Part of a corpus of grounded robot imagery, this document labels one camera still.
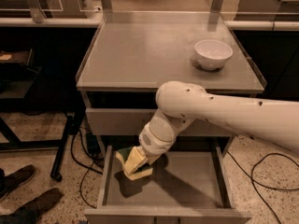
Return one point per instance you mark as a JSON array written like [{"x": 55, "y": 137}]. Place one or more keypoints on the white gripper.
[{"x": 151, "y": 144}]

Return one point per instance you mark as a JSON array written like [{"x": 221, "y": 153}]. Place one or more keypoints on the green and yellow sponge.
[{"x": 121, "y": 155}]

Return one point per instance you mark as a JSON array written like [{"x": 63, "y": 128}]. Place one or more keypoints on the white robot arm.
[{"x": 179, "y": 104}]

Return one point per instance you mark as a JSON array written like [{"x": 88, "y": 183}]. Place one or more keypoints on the closed top drawer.
[{"x": 105, "y": 121}]

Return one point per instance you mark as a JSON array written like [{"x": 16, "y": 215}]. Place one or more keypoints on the open middle drawer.
[{"x": 185, "y": 188}]

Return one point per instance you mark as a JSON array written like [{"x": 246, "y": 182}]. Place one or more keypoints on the grey metal drawer cabinet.
[{"x": 134, "y": 52}]

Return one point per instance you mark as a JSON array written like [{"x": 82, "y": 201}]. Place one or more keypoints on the brown shoe lower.
[{"x": 30, "y": 212}]

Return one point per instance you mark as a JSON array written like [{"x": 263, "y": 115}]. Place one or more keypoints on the brown shoe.
[
  {"x": 10, "y": 182},
  {"x": 30, "y": 212}
]

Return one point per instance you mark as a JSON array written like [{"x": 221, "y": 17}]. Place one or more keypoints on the white ceramic bowl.
[{"x": 212, "y": 54}]

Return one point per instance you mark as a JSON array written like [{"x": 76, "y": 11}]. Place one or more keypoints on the brown shoe upper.
[{"x": 10, "y": 182}]

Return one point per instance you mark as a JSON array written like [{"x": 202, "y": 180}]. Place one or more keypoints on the dark side shelf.
[{"x": 17, "y": 73}]

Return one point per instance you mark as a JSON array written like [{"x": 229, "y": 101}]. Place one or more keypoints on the black table leg frame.
[{"x": 15, "y": 144}]

